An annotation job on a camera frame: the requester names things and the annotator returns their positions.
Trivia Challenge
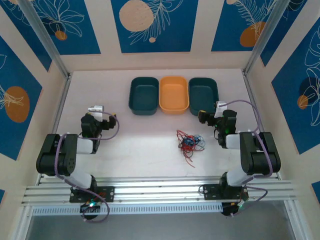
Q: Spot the aluminium frame post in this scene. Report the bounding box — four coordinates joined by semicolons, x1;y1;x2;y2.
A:
17;0;72;79
243;0;288;76

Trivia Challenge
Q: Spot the thick red cable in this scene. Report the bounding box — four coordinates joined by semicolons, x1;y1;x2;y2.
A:
176;129;199;154

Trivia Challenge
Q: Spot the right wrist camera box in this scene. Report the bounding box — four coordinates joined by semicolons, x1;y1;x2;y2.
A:
214;101;228;118

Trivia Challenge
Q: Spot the white slotted cable duct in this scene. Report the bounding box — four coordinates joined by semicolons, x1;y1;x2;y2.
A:
32;202;223;216

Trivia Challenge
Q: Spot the aluminium table edge rail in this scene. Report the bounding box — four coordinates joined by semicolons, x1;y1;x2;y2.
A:
241;71;282;181
36;73;73;185

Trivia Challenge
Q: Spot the thin red cable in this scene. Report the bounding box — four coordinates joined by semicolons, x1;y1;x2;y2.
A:
183;149;196;169

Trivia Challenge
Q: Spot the black controller board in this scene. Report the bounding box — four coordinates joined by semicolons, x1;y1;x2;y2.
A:
79;201;102;214
221;201;245;218

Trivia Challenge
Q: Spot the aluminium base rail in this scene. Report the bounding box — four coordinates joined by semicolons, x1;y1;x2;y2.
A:
21;176;298;207

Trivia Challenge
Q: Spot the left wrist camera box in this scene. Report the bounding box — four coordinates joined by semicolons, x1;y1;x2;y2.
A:
87;105;105;120

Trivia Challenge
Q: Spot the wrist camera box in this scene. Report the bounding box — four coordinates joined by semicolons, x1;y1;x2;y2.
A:
87;105;105;120
214;101;228;118

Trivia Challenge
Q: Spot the orange plastic bin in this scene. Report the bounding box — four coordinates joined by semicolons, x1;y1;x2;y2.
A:
159;75;190;116

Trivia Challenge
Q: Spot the teal plastic bin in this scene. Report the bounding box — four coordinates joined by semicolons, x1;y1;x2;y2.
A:
188;77;220;117
128;76;160;116

